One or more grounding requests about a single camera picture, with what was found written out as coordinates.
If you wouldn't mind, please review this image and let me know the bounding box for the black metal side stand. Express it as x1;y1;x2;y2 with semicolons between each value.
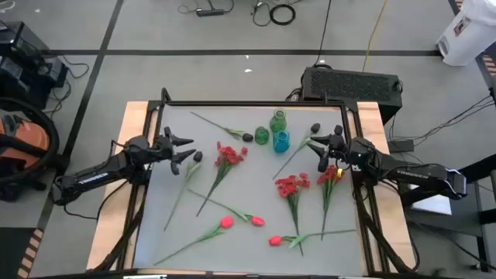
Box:
398;153;496;272

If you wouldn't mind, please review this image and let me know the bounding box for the white bin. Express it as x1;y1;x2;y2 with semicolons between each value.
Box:
436;0;496;67

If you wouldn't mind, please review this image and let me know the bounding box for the black perforated computer case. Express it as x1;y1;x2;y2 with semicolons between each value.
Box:
301;66;404;125

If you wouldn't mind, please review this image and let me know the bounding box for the black hanging cable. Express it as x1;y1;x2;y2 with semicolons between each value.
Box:
312;0;332;67

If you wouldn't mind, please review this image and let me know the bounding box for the black artificial tulip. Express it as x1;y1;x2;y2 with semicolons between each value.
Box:
164;150;204;233
189;111;254;143
272;122;322;181

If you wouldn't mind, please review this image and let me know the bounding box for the yellow hanging cable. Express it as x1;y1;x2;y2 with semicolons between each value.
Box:
362;0;389;73

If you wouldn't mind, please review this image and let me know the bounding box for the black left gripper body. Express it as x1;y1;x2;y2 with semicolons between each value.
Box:
151;126;185;176

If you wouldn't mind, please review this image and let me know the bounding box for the blue glass vase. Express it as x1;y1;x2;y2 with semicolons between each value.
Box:
272;129;291;155

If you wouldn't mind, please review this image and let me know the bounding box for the tall green glass vase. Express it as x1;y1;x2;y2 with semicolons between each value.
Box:
269;108;288;134

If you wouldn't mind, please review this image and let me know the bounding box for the striped hazard floor tape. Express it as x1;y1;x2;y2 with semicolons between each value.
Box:
482;53;496;78
15;228;44;279

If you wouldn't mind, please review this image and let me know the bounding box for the grey table mat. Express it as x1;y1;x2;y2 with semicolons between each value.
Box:
132;105;364;277

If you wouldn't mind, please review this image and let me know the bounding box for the orange and black vacuum cleaner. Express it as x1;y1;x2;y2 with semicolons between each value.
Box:
0;96;69;202

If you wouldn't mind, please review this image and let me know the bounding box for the coiled black cable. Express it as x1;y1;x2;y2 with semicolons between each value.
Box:
269;3;297;26

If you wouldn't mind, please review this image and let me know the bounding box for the black electronics box stack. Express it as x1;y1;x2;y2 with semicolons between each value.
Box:
0;19;70;112

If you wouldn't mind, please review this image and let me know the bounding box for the white paper sheet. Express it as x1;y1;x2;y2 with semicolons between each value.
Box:
410;193;453;216

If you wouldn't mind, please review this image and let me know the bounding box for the black power adapter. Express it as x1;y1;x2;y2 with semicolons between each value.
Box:
387;139;415;153

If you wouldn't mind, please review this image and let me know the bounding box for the red blossom flower bunch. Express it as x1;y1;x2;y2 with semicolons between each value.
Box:
316;164;342;242
274;173;312;257
195;141;250;218

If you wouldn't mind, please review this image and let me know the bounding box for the red artificial tulip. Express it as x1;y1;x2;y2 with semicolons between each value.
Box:
153;215;236;267
268;228;357;250
187;188;267;228

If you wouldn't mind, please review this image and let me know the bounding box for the black power strip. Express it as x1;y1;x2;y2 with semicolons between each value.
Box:
195;7;226;18

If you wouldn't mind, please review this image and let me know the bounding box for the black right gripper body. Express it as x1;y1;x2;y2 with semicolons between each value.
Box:
317;124;352;174

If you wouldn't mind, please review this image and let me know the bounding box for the small round green glass vase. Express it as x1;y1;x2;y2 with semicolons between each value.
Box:
254;126;270;146

